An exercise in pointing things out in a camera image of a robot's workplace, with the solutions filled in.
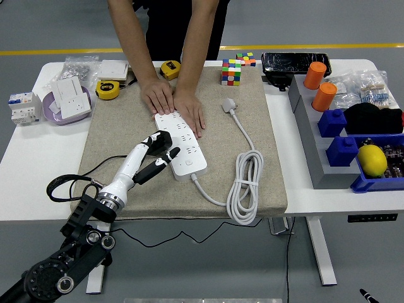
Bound white wall switch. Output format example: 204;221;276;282
97;59;131;81

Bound white switch panel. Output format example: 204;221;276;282
50;76;86;104

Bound black table control panel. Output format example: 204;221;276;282
347;213;398;223

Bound black hanging cable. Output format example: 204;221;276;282
285;217;296;303

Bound black tray in plastic wrap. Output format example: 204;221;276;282
261;52;333;78

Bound purple bowl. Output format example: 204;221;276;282
42;85;93;126

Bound white socket panel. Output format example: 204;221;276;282
59;93;93;120

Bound dark electronic parts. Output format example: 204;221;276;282
361;136;404;179

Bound clear plastic bag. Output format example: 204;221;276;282
324;74;362;111

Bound blue block with knob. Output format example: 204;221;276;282
325;136;360;167
317;109;348;138

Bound person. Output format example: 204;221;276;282
132;0;231;62

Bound person's left hand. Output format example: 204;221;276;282
172;88;206;140

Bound orange cylinder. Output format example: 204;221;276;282
311;82;338;112
303;61;328;90

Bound yellow lemon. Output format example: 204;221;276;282
357;144;388;179

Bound white circuit breaker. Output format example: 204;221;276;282
8;91;44;126

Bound small colourful puzzle cube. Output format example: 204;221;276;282
235;52;257;68

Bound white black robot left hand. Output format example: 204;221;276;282
98;129;182;203

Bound grey stepped block holder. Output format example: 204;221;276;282
287;74;362;190

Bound white power strip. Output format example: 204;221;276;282
154;110;208;181

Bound person's right hand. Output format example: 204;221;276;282
140;78;175;116

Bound black cloth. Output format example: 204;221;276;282
343;102;404;136

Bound white power cord with plug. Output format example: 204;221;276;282
191;97;264;225

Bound large colourful puzzle cube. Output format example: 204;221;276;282
220;58;242;86

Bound clear bag of resistors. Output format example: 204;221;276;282
356;69;400;110

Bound grey-brown mat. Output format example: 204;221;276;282
69;65;288;221

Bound yellow tape measure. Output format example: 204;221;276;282
160;59;182;80
95;80;121;100

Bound black plug adapter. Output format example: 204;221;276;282
146;129;174;156

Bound clear bag of screws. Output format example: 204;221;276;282
42;55;100;91

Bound blue plastic bin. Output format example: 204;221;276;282
350;133;404;194

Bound black adapter cord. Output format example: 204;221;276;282
75;153;263;249

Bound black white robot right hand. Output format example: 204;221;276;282
359;287;378;303

